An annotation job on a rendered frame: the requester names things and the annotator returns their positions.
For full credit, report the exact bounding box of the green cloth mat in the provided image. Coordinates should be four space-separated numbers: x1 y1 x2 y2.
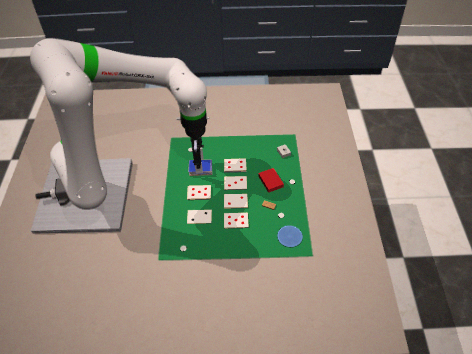
158 134 313 260

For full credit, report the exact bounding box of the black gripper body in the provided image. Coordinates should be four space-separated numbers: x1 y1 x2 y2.
185 127 206 145

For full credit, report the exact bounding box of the white playing card with black pips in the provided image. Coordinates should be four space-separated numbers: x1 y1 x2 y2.
187 210 212 224

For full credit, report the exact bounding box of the white playing card with red pips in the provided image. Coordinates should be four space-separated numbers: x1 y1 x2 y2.
187 185 211 199
224 158 247 171
224 194 248 208
224 213 248 228
224 176 247 190

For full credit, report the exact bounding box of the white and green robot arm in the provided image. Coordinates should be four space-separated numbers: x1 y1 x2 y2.
30 38 209 210

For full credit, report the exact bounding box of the blue round disc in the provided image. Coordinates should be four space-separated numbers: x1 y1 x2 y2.
277 226 302 247

